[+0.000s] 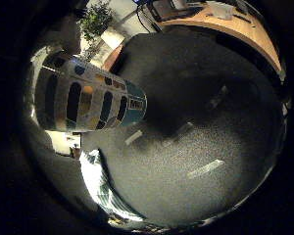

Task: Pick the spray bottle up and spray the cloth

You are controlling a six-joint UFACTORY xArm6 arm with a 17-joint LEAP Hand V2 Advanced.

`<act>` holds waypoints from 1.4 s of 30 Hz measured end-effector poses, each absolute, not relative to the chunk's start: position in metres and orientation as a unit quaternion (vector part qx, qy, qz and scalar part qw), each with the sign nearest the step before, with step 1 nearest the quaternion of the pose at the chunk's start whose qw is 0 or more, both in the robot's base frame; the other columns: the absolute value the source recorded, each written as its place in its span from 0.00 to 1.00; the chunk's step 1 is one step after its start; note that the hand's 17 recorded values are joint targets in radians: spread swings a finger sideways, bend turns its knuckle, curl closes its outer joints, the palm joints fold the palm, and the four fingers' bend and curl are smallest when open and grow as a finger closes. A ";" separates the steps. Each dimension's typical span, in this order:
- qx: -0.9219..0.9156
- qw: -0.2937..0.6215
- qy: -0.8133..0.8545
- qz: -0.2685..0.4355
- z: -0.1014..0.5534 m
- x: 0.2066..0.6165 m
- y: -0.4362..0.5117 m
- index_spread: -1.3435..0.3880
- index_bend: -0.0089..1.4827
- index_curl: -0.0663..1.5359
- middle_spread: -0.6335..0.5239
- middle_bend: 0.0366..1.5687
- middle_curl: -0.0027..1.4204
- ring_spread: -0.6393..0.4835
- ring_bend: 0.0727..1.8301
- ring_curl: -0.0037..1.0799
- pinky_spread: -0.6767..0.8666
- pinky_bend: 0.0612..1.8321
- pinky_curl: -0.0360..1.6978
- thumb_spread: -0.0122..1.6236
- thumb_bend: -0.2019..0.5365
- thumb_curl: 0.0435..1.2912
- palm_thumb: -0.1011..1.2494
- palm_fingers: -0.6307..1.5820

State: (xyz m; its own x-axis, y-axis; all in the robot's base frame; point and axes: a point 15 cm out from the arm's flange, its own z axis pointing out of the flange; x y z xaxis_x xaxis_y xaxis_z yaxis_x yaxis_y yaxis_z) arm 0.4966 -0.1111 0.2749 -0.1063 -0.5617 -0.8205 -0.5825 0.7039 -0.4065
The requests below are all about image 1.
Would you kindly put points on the white striped cloth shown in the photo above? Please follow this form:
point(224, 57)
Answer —
point(101, 189)

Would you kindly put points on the tall leafy plant white pot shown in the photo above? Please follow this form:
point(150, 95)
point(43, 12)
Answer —
point(98, 24)

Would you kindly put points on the white box on desk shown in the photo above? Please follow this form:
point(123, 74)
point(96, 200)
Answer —
point(221, 9)

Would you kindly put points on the curved wooden desk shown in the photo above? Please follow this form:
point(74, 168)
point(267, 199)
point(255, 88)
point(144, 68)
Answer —
point(238, 31)

